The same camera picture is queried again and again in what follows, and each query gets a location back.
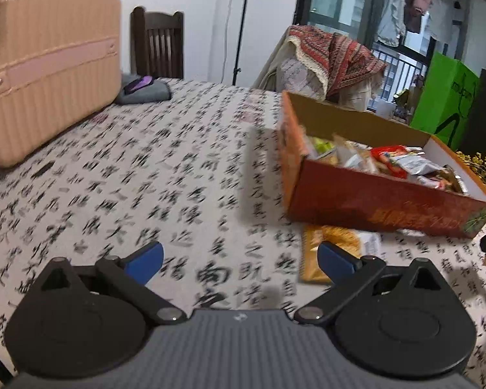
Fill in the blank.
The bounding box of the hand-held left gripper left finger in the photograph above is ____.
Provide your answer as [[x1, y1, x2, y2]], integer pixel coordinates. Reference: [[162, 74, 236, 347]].
[[26, 241, 188, 326]]

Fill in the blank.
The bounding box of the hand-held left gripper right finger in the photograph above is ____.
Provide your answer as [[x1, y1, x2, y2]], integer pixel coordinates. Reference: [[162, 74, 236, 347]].
[[294, 241, 456, 327]]

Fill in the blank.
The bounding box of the white-labelled gold snack packet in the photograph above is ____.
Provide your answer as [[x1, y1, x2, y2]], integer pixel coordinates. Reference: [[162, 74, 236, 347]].
[[299, 224, 384, 285]]

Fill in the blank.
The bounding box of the red cardboard box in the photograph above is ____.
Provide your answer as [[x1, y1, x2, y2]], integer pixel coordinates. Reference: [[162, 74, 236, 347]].
[[277, 91, 486, 239]]

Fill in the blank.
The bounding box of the red snack bag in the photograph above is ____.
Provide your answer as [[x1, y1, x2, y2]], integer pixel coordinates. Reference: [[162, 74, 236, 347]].
[[370, 145, 426, 179]]

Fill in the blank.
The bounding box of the yellow flower branch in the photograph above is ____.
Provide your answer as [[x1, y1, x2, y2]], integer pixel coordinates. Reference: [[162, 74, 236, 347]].
[[455, 148, 486, 192]]

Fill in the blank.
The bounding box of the pile of snack packets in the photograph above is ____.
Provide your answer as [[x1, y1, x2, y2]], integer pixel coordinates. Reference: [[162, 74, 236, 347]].
[[306, 133, 471, 194]]

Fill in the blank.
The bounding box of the green paper bag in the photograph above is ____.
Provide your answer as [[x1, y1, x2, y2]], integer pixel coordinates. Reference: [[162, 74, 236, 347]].
[[409, 51, 481, 151]]

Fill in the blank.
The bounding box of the grey purple cloth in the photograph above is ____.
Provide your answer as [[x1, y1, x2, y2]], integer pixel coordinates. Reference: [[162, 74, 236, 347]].
[[114, 74, 173, 105]]

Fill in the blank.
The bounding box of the beige knitted garment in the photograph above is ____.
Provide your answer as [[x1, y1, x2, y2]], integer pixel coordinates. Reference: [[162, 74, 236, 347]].
[[253, 32, 374, 112]]

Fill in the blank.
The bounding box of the pink suitcase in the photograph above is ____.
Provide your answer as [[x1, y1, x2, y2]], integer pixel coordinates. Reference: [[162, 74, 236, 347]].
[[0, 0, 122, 169]]

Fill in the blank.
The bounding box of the dark wooden chair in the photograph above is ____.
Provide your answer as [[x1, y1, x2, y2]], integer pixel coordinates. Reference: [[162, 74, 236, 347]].
[[130, 6, 185, 80]]

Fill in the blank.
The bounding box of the white hanging shirt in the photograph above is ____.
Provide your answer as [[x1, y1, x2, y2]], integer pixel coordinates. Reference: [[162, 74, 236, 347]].
[[423, 0, 465, 43]]

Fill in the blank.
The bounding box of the pink hanging jacket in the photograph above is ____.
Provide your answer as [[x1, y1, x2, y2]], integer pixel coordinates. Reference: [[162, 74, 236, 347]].
[[402, 0, 434, 35]]

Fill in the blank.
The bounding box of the light blue hanging garment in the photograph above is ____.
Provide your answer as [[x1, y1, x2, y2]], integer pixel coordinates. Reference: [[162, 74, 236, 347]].
[[374, 0, 408, 48]]

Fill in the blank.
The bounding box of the studio light on stand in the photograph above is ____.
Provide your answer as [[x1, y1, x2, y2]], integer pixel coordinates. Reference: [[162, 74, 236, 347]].
[[231, 0, 254, 87]]

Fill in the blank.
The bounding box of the black light cable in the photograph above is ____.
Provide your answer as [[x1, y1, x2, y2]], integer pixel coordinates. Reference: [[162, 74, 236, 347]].
[[220, 0, 233, 84]]

